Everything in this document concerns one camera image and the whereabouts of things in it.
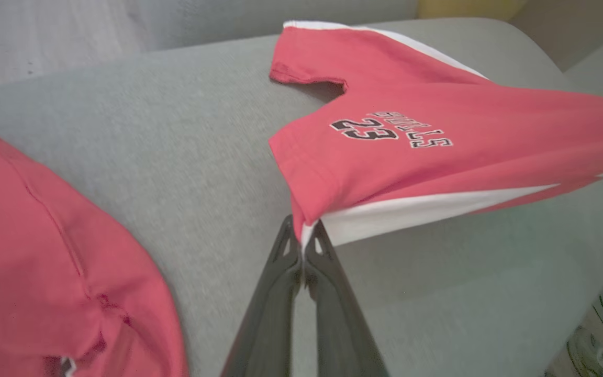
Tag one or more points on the red and white jersey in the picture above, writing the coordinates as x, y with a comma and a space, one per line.
29, 262

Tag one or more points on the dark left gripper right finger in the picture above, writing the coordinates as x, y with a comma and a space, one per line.
338, 330

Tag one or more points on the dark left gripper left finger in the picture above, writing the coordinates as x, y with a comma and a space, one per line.
267, 324

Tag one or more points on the red Bulls 23 jersey shirt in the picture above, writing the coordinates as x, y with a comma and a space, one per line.
416, 167

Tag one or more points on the yellow cushion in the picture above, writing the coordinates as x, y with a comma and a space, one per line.
469, 8

